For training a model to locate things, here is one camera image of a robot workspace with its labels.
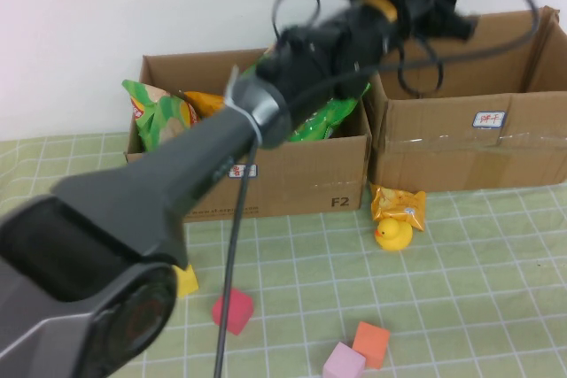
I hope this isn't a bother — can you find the yellow-orange snack packet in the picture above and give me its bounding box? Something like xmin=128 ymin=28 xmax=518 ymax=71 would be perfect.
xmin=369 ymin=182 xmax=427 ymax=233

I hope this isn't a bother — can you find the yellow rubber duck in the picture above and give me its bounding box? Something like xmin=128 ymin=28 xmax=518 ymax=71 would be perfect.
xmin=374 ymin=217 xmax=414 ymax=251

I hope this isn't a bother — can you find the two-character label, taped box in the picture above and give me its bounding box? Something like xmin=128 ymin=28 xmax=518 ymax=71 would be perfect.
xmin=472 ymin=111 xmax=507 ymax=130

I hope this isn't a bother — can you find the green cucumber Lay's chips bag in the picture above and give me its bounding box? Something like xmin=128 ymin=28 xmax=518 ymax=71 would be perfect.
xmin=252 ymin=48 xmax=371 ymax=143

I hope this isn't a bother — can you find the taped cardboard box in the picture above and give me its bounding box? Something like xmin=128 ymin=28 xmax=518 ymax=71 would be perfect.
xmin=361 ymin=6 xmax=567 ymax=196

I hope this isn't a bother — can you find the cardboard box with F2 print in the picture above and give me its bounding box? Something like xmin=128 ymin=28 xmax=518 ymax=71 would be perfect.
xmin=124 ymin=48 xmax=373 ymax=223

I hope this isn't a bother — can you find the orange chips bag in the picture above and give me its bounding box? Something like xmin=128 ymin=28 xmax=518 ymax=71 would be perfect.
xmin=183 ymin=90 xmax=227 ymax=119

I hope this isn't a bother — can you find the two-character label, F2 box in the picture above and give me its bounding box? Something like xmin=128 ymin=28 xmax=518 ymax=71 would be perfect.
xmin=227 ymin=163 xmax=260 ymax=179

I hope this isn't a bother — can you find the green striped Lay's chips bag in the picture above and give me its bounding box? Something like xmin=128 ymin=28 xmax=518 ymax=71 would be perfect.
xmin=122 ymin=79 xmax=209 ymax=153

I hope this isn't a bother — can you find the green checked tablecloth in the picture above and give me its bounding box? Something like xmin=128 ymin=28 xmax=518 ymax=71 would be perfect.
xmin=0 ymin=132 xmax=567 ymax=378

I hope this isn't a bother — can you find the orange foam cube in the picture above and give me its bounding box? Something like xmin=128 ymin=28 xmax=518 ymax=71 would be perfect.
xmin=353 ymin=320 xmax=392 ymax=370

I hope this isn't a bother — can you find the red foam cube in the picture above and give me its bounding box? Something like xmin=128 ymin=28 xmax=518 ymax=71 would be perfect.
xmin=211 ymin=288 xmax=255 ymax=337

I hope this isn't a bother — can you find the yellow foam cube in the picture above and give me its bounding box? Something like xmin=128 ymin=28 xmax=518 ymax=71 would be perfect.
xmin=171 ymin=262 xmax=200 ymax=300

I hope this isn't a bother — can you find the pink foam cube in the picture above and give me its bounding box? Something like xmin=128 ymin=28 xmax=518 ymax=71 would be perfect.
xmin=322 ymin=341 xmax=367 ymax=378

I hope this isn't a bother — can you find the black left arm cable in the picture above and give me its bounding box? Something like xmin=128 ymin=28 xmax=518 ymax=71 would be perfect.
xmin=214 ymin=0 xmax=542 ymax=378

